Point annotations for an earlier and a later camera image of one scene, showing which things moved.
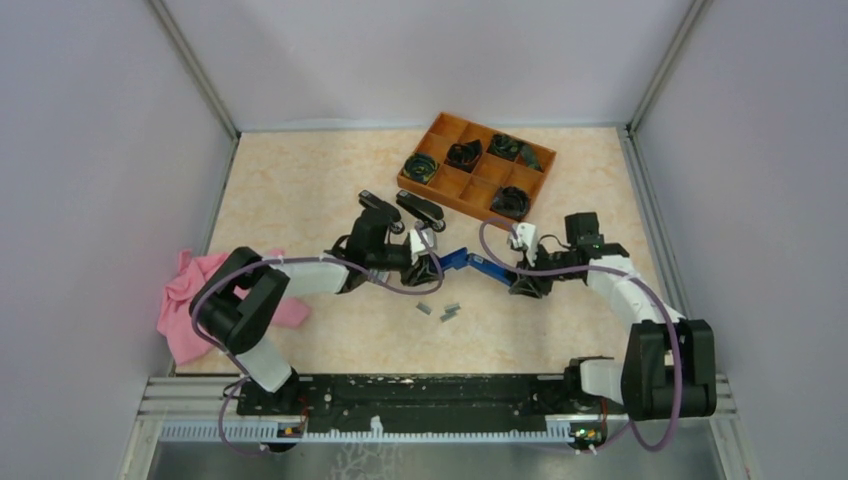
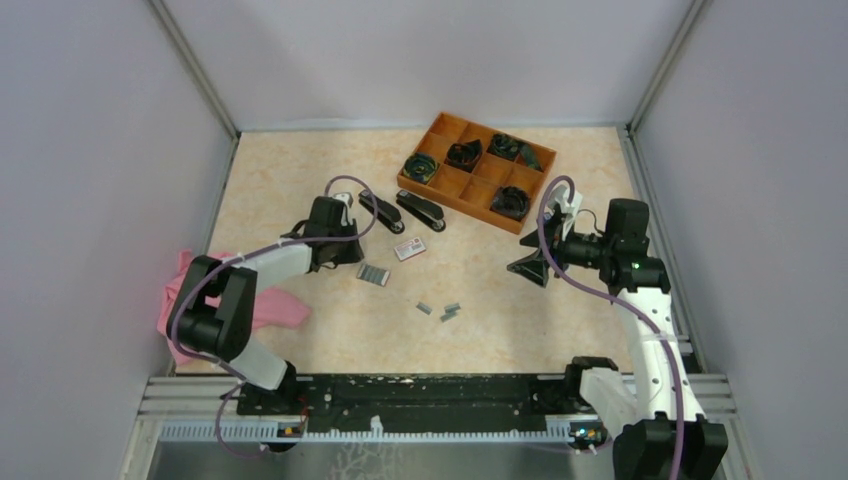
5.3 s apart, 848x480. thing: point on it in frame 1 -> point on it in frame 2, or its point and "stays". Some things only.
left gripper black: x=423 y=272 -> x=354 y=254
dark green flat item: x=531 y=157 stays
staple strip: x=423 y=308 stays
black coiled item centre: x=464 y=155 stays
